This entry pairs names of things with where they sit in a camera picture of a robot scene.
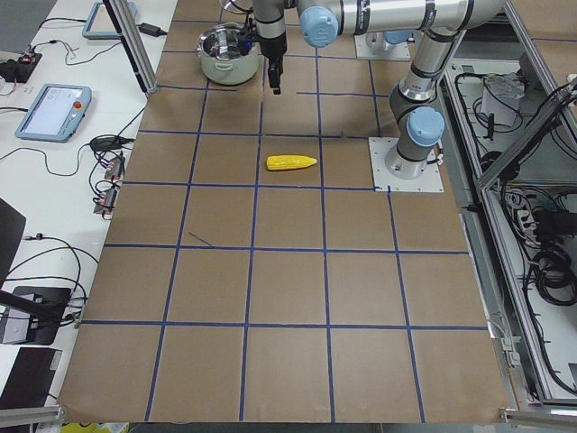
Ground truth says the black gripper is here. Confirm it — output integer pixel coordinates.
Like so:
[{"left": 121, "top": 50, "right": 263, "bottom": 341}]
[{"left": 261, "top": 32, "right": 288, "bottom": 95}]

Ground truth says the yellow corn cob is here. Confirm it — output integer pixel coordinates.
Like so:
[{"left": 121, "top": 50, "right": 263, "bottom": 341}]
[{"left": 266, "top": 154, "right": 317, "bottom": 171}]

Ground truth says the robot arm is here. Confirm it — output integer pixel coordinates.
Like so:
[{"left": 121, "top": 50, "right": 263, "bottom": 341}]
[
  {"left": 252, "top": 0, "right": 504, "bottom": 180},
  {"left": 364, "top": 30, "right": 413, "bottom": 58}
]

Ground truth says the pale green steel pot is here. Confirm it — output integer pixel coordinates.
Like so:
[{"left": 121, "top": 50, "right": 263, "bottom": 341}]
[{"left": 197, "top": 22, "right": 260, "bottom": 86}]

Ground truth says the black power adapter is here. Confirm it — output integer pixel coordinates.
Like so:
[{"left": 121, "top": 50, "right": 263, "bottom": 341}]
[{"left": 137, "top": 23, "right": 167, "bottom": 37}]

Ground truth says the far teach pendant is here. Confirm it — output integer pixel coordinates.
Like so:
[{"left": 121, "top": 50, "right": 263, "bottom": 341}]
[{"left": 82, "top": 2, "right": 119, "bottom": 40}]

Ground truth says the teach pendant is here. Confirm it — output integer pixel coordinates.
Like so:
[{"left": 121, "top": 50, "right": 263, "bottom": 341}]
[
  {"left": 14, "top": 83, "right": 92, "bottom": 143},
  {"left": 82, "top": 2, "right": 119, "bottom": 40}
]

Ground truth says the near teach pendant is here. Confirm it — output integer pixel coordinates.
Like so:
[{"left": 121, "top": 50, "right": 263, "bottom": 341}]
[{"left": 14, "top": 83, "right": 92, "bottom": 143}]

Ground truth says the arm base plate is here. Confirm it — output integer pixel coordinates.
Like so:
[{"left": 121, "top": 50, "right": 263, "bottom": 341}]
[
  {"left": 354, "top": 31, "right": 413, "bottom": 61},
  {"left": 368, "top": 137, "right": 444, "bottom": 193}
]

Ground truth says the aluminium frame post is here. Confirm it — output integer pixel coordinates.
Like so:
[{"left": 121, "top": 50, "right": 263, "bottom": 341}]
[{"left": 103, "top": 0, "right": 159, "bottom": 95}]

